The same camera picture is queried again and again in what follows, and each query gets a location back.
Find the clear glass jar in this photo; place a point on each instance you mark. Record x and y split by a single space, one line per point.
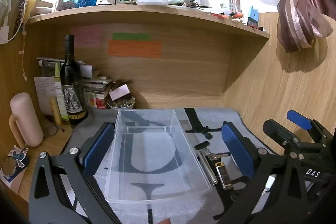
234 2

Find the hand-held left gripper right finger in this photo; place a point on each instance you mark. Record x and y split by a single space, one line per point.
237 150

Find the black lace ribbon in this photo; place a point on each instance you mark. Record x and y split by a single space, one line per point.
19 11

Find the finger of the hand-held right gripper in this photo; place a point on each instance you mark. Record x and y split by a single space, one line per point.
299 119
278 130

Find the orange paper note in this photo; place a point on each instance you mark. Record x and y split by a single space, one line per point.
135 49

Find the grey printed mat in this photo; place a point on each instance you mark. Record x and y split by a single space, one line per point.
227 115

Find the round metal disc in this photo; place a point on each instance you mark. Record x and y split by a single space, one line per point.
9 166

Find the white remote control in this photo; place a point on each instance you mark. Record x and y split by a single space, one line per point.
208 169

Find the white paper sheet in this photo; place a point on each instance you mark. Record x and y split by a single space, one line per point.
43 92

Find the stack of books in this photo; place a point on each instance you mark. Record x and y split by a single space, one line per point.
97 90

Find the green paper note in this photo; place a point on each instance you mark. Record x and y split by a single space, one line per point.
131 37

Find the dark wine bottle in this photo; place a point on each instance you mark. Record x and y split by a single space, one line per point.
71 77

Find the small blue box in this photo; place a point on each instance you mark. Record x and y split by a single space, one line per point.
252 16

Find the yellow tube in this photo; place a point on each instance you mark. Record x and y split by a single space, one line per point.
55 111

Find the clear plastic container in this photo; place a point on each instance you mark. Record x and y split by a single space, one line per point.
157 161

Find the silver keys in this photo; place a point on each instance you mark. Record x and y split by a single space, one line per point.
220 155

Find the brown lighter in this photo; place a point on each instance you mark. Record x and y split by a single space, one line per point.
224 176

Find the person's orange clothing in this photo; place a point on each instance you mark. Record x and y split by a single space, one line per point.
165 221

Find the pink paper note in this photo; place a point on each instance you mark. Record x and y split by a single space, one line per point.
86 36

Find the printed sticker card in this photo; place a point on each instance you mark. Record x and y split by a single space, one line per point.
21 158

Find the wooden shelf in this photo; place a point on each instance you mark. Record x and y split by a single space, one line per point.
157 12

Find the white bowl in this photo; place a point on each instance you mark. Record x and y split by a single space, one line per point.
122 105

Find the green white tube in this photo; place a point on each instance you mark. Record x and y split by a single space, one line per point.
59 92

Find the mauve curtain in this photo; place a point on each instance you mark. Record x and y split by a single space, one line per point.
296 16

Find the white card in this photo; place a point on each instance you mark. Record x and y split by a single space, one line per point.
119 92

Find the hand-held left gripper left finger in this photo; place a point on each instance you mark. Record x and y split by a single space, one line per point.
97 146

